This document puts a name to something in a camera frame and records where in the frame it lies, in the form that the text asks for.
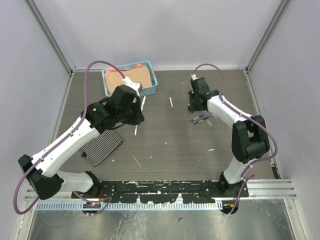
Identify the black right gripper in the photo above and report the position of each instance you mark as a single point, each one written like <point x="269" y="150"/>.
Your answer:
<point x="192" y="108"/>

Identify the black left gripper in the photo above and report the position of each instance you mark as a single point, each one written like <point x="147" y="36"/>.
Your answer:
<point x="139" y="117"/>

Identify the white pen yellow end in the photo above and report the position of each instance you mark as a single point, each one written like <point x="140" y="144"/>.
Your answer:
<point x="135" y="130"/>

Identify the white pen blue end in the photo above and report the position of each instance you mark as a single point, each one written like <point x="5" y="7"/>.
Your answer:
<point x="143" y="103"/>

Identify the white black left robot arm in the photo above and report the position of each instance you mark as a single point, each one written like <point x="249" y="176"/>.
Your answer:
<point x="42" y="170"/>

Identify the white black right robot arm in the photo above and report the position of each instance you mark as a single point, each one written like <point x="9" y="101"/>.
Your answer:
<point x="249" y="141"/>

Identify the cyan gel pen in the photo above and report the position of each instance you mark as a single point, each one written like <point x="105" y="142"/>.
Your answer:
<point x="198" y="117"/>

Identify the purple gel pen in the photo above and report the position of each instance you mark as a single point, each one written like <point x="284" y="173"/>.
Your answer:
<point x="200" y="121"/>

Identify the white pen black tip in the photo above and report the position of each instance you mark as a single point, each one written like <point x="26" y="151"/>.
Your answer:
<point x="171" y="102"/>

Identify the blue plastic basket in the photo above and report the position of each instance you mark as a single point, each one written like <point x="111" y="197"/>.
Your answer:
<point x="136" y="73"/>

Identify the black white striped cloth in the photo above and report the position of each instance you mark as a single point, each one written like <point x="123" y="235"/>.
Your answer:
<point x="99" y="148"/>

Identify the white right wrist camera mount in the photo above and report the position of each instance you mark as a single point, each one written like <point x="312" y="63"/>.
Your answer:
<point x="194" y="76"/>

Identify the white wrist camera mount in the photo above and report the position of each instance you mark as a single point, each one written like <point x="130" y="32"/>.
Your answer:
<point x="194" y="76"/>
<point x="136" y="86"/>

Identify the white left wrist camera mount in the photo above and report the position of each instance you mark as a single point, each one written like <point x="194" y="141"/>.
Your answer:
<point x="136" y="86"/>

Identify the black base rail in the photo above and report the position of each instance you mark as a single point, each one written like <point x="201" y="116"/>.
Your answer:
<point x="160" y="192"/>

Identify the slotted cable duct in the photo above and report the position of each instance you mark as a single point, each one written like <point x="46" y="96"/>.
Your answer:
<point x="80" y="205"/>

